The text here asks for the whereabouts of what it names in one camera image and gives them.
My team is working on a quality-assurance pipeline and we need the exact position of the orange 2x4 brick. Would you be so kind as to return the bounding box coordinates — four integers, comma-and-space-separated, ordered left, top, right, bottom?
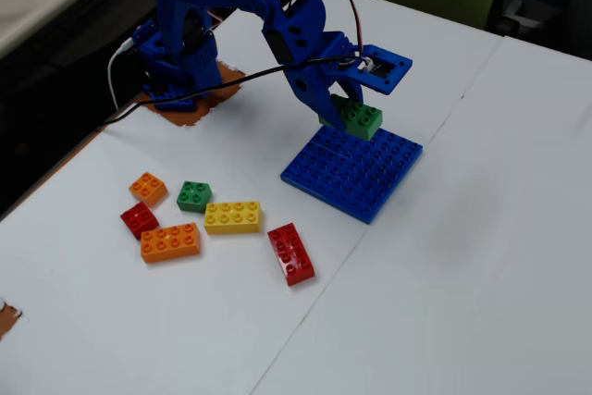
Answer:
140, 222, 203, 265

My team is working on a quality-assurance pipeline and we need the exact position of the white cable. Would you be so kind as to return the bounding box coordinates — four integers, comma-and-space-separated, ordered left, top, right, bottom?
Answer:
106, 38, 138, 112

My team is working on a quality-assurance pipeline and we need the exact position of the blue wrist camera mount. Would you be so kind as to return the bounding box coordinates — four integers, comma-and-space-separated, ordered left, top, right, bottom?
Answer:
339, 44, 413, 96

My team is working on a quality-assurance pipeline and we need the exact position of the green 2x4 brick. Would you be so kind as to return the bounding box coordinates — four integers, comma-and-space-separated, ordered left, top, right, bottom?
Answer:
317, 93, 384, 142

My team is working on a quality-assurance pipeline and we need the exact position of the blue 8x8 baseplate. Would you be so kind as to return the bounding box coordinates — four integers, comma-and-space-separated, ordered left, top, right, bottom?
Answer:
279, 124, 424, 226

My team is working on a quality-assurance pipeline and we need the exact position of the orange 2x2 brick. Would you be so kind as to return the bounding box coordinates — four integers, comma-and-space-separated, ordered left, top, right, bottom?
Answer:
129, 171, 169, 208

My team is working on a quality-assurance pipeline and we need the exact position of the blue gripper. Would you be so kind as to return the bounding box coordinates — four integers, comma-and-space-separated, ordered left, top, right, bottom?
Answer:
261, 15, 365, 134

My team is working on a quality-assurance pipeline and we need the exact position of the red 2x4 brick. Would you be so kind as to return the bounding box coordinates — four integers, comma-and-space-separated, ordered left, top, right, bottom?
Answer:
266, 222, 316, 287

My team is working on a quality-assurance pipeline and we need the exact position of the yellow 2x4 brick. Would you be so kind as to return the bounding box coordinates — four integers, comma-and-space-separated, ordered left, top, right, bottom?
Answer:
203, 201, 263, 235

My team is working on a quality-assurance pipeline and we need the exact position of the red 2x2 brick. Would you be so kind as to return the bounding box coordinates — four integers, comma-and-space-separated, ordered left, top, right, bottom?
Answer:
119, 202, 161, 241

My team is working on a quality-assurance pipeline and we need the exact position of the green 2x2 brick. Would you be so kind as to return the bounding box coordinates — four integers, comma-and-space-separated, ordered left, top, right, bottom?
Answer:
176, 180, 214, 214

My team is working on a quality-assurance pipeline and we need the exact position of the black cable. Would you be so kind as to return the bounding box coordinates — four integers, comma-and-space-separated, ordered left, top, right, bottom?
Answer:
102, 56, 360, 127

